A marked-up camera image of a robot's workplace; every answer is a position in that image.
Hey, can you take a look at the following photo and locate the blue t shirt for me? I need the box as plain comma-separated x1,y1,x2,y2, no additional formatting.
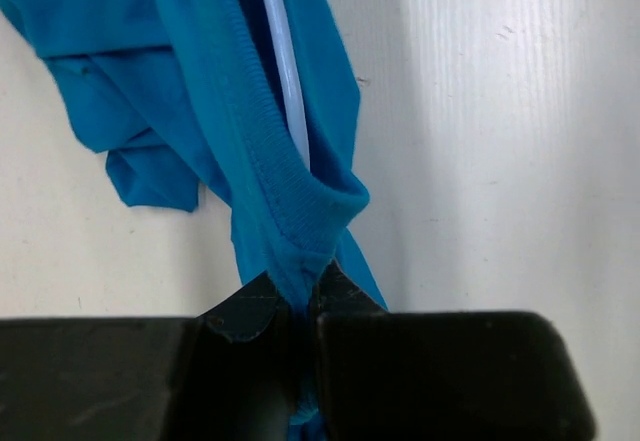
1,0,384,440

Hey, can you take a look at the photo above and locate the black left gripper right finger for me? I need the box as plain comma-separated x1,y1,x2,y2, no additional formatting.
310,264,597,440

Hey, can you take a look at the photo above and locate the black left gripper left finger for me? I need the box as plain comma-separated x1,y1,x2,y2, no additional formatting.
1,276,289,440

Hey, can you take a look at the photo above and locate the light blue wire hanger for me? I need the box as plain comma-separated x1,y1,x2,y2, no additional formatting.
263,0,311,171

